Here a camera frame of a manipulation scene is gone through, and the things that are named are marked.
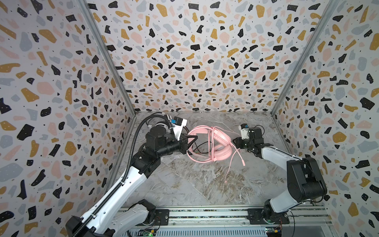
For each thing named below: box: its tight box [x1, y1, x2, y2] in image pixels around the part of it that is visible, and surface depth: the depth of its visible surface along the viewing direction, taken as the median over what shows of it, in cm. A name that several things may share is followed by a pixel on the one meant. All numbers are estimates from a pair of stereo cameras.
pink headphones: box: [186, 125, 233, 162], surface depth 66 cm
